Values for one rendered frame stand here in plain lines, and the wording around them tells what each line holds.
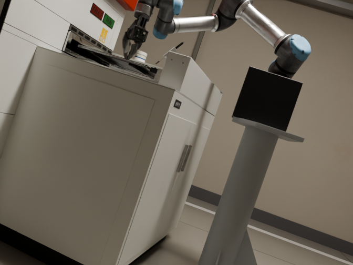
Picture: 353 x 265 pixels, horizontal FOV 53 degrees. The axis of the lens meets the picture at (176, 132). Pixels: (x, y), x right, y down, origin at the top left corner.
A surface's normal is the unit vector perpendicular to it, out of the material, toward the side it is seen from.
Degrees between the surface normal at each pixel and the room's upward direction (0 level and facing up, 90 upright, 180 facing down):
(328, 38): 90
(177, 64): 90
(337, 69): 90
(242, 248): 90
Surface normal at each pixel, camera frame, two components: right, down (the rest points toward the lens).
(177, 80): -0.25, -0.06
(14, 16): 0.91, 0.32
